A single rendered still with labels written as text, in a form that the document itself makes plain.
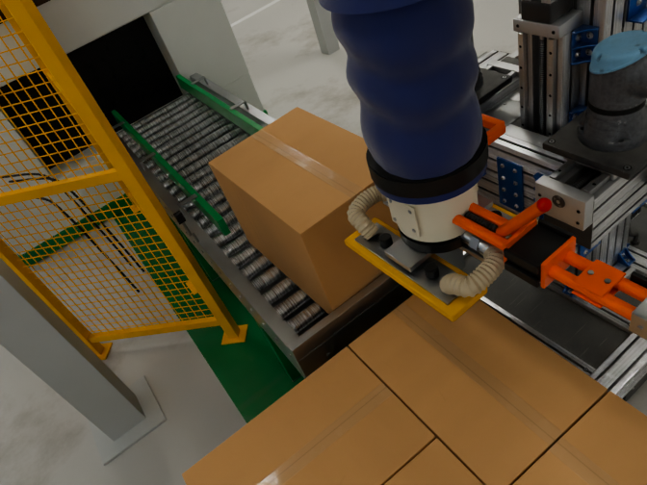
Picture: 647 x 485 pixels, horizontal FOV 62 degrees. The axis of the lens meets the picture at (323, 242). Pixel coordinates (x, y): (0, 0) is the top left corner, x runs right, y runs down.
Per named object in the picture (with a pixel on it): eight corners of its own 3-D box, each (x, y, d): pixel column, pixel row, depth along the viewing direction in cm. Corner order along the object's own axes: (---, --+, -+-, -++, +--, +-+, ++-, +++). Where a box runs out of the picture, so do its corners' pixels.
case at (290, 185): (248, 242, 214) (207, 162, 187) (325, 188, 225) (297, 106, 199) (337, 322, 172) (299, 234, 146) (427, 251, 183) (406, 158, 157)
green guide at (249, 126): (181, 88, 344) (174, 75, 339) (194, 80, 347) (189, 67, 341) (314, 178, 232) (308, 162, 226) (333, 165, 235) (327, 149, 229)
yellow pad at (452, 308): (345, 245, 125) (340, 230, 122) (376, 221, 128) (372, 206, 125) (452, 323, 102) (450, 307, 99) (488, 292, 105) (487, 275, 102)
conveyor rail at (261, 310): (115, 151, 339) (98, 126, 327) (122, 147, 341) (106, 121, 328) (305, 381, 177) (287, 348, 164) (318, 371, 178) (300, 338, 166)
